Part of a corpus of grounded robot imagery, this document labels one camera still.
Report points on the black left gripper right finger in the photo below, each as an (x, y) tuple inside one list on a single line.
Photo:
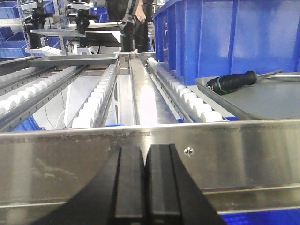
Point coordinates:
[(173, 198)]

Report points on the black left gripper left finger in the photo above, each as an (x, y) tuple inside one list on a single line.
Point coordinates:
[(114, 196)]

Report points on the green black screwdriver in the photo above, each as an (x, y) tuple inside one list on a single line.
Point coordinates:
[(230, 83)]

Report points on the large metal tray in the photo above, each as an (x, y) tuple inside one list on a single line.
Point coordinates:
[(273, 97)]

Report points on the central blue plastic bin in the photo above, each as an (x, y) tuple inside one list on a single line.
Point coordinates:
[(204, 38)]

